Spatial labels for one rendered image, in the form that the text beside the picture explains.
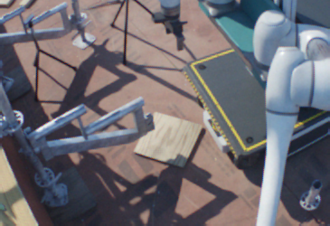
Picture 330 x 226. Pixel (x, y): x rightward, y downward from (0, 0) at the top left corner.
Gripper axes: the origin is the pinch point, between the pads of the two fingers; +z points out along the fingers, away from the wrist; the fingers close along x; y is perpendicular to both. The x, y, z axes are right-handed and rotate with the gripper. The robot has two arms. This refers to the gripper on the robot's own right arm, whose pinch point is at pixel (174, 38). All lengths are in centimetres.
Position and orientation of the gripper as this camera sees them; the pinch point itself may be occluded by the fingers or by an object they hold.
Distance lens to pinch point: 212.4
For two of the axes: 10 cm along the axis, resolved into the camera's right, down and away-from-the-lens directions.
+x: -3.9, -6.9, 6.1
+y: 9.2, -3.5, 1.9
